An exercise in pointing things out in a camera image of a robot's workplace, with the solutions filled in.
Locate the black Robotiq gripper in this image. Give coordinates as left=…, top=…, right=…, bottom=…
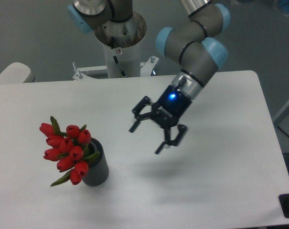
left=128, top=84, right=192, bottom=154

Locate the red tulip bouquet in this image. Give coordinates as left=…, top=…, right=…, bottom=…
left=39, top=116, right=103, bottom=187

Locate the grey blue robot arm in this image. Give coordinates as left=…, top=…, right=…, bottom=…
left=67, top=0, right=231, bottom=148

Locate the dark grey ribbed vase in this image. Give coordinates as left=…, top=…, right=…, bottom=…
left=82, top=138, right=109, bottom=187

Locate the white chair back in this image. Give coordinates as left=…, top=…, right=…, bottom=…
left=0, top=62, right=35, bottom=85

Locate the white pedestal base frame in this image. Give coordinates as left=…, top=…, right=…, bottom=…
left=72, top=55, right=159, bottom=81

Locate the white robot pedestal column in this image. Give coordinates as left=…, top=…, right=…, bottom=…
left=93, top=11, right=147, bottom=78

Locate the white furniture frame right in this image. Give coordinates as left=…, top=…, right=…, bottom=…
left=272, top=99, right=289, bottom=126

